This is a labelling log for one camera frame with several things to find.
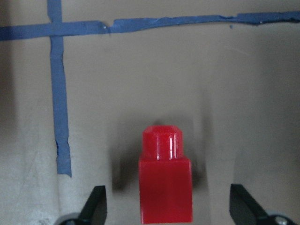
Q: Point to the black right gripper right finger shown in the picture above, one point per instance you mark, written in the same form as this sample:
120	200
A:
244	209

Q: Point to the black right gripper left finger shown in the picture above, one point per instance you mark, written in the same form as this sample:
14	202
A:
94	211

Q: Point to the red toy block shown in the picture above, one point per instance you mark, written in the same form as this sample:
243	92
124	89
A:
165	177

